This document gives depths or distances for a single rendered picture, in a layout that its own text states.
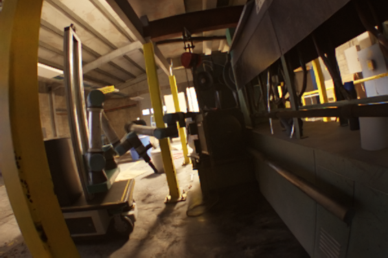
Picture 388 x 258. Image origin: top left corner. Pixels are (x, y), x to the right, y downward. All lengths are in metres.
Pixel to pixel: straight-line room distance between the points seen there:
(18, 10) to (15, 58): 0.13
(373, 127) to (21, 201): 0.93
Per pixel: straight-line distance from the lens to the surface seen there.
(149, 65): 2.12
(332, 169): 0.76
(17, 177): 0.49
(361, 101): 0.74
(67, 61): 1.76
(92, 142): 1.34
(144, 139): 5.19
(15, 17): 0.58
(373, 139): 0.69
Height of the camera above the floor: 0.80
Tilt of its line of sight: 2 degrees up
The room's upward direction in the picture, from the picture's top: 11 degrees counter-clockwise
